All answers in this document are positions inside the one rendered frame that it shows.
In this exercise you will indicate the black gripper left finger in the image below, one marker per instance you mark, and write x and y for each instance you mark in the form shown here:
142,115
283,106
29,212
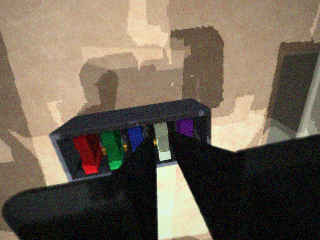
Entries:
127,197

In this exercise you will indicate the purple fuse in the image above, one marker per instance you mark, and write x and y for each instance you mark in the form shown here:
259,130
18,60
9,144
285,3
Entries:
185,126

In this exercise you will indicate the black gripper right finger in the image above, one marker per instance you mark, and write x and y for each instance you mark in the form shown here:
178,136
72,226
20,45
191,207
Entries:
222,181

